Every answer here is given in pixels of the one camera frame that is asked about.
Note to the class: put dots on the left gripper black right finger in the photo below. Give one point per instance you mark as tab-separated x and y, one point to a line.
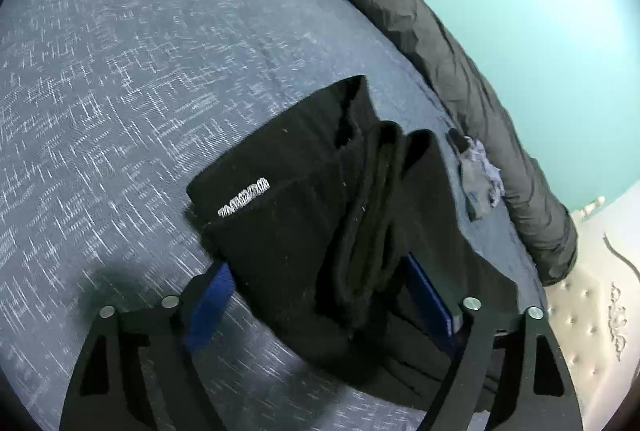
472	315

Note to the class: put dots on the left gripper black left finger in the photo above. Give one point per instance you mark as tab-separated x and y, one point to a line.
136	368

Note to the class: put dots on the black fleece garment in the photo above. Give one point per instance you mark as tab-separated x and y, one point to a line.
341	233

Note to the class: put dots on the cream tufted headboard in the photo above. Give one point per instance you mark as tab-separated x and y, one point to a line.
594	311

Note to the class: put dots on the grey sock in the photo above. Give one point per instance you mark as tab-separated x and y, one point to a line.
474	180

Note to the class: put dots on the light blue crumpled cloth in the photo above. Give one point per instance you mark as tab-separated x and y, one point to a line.
479	154

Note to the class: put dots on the blue patterned bed sheet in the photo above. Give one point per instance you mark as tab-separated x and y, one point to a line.
109	108

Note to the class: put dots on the dark grey rolled duvet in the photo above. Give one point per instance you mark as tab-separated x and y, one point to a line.
542	221

